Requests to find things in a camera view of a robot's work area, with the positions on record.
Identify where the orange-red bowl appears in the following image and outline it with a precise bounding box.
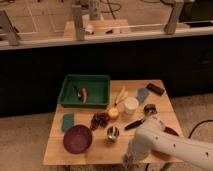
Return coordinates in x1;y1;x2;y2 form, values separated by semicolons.
164;127;179;136

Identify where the small metal cup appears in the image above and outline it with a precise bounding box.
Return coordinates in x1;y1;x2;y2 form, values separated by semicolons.
107;126;120;142

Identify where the bunch of dark grapes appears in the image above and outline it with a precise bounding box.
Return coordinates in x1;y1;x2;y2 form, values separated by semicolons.
90;113;109;131

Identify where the dark utensil in tray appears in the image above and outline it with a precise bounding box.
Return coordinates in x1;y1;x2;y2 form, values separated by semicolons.
73;86;82;100

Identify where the white round container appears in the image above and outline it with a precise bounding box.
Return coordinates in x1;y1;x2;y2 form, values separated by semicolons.
124;97;139;114

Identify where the black rectangular block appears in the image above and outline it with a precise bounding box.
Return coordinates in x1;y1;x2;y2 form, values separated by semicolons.
146;83;164;96

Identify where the green sponge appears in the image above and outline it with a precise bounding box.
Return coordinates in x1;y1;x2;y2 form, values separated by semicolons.
61;113;74;132

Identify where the grey towel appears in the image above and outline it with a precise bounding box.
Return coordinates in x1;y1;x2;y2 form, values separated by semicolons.
122;154;133;169

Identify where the black handled ladle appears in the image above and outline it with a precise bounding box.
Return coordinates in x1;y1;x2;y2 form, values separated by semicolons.
124;104;157;131

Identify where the purple bowl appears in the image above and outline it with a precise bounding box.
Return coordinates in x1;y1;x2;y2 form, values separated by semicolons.
63;125;93;154

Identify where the black cable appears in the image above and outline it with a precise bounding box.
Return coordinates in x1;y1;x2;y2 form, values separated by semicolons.
187;119;213;140

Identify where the orange fruit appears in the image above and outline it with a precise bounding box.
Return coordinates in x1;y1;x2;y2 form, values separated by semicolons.
108;107;119;120

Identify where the green plastic tray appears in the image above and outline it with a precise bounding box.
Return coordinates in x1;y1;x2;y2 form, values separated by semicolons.
58;74;110;109

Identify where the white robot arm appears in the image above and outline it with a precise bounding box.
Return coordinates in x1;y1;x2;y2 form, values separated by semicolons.
123;116;213;171

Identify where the small grey cloth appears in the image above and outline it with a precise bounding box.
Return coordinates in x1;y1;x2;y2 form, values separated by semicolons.
137;88;149;103

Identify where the wooden table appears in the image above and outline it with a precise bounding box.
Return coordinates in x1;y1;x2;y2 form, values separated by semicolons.
42;79;193;171

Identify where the yellow banana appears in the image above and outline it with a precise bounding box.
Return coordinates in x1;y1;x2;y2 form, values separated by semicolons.
114;86;128;105

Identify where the orange carrot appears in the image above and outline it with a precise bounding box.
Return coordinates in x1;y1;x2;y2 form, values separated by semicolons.
82;88;87;104

